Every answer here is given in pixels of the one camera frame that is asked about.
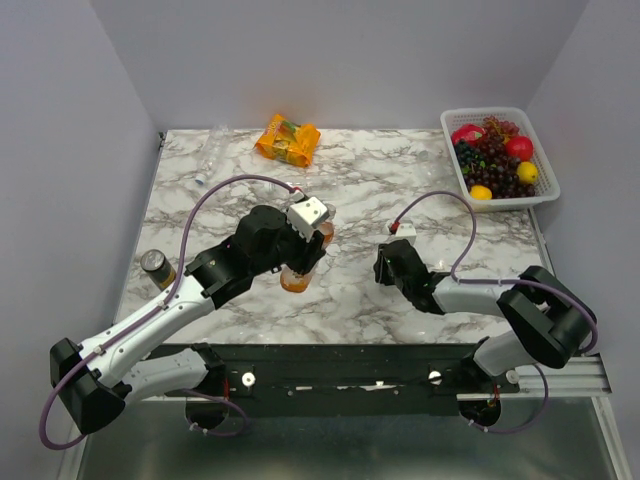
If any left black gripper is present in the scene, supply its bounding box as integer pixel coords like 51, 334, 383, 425
252, 208, 328, 277

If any orange juice bottle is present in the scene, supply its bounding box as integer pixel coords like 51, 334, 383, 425
280, 219, 335, 293

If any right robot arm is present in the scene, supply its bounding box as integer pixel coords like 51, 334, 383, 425
373, 239, 596, 392

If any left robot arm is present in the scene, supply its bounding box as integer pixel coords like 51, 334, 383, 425
50, 197, 329, 435

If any clear empty bottle centre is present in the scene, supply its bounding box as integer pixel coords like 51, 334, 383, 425
255, 181, 294, 200

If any clear bottle blue cap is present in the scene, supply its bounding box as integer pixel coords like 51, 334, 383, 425
194, 125, 230, 186

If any yellow lemon lower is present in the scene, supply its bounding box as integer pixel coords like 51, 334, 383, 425
469, 185, 493, 201

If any yellow lemon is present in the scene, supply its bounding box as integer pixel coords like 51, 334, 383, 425
469, 185, 493, 201
516, 161, 539, 185

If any orange snack bag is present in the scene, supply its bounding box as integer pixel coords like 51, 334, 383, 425
255, 114, 321, 168

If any blue grape bunch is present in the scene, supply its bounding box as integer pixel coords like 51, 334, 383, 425
454, 140, 487, 174

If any dark red grape bunch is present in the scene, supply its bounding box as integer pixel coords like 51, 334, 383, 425
461, 116, 538, 200

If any black yellow drink can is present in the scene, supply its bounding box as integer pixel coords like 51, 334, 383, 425
140, 249, 176, 290

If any red apple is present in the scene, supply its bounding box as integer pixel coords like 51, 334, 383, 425
451, 124, 486, 146

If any yellow lemon upper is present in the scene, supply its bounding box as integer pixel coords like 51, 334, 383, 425
516, 161, 539, 185

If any white plastic basket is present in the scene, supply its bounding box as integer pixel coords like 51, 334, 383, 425
440, 107, 560, 212

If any red round fruit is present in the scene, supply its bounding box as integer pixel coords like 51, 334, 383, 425
505, 135, 534, 162

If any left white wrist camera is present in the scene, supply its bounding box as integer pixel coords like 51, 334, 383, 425
286, 197, 329, 242

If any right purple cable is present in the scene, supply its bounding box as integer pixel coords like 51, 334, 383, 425
392, 190, 600, 351

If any purple cable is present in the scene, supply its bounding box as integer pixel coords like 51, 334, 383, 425
392, 190, 600, 351
38, 174, 304, 451

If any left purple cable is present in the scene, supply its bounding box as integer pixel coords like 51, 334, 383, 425
38, 174, 304, 451

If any black base frame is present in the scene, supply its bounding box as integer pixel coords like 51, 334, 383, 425
164, 339, 531, 419

